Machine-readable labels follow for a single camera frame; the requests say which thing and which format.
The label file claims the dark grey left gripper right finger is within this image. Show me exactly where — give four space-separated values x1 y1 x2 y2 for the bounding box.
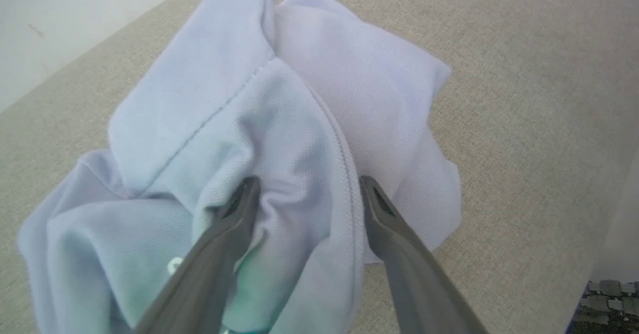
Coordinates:
359 175 490 334

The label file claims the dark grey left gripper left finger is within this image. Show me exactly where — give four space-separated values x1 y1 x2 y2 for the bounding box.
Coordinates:
132 176 262 334

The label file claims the light blue polo shirt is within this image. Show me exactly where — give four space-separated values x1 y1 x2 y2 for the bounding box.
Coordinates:
17 0 462 334

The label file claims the grey fabric sofa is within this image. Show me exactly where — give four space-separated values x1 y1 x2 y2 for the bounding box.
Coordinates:
0 0 639 334

